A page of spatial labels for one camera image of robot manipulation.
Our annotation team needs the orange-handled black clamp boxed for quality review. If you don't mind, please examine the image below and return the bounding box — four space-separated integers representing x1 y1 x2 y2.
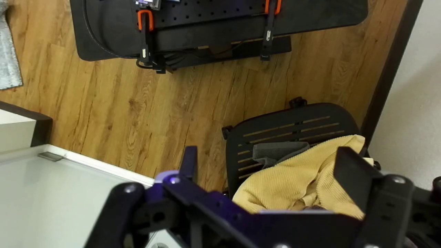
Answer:
136 7 156 70
260 0 284 61

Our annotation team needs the black mesh office chair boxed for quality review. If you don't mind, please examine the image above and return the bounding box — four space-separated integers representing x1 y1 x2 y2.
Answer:
222 96 370 198

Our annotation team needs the dark wooden baseboard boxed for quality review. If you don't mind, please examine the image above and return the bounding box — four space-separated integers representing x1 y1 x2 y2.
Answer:
360 0 425 142

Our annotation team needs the grey bath mat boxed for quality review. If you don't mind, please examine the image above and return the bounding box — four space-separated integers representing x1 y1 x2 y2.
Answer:
0 0 25 91

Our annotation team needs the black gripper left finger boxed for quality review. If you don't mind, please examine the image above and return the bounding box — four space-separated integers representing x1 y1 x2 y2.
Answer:
85 145 250 248

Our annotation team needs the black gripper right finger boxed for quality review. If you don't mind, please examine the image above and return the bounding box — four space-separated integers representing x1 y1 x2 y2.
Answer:
334 147 441 248

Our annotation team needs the black robot cart table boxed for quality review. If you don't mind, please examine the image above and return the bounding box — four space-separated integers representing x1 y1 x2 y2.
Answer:
69 0 370 74

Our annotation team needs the yellow towel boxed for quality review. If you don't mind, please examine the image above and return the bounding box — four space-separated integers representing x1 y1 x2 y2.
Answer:
232 134 377 220

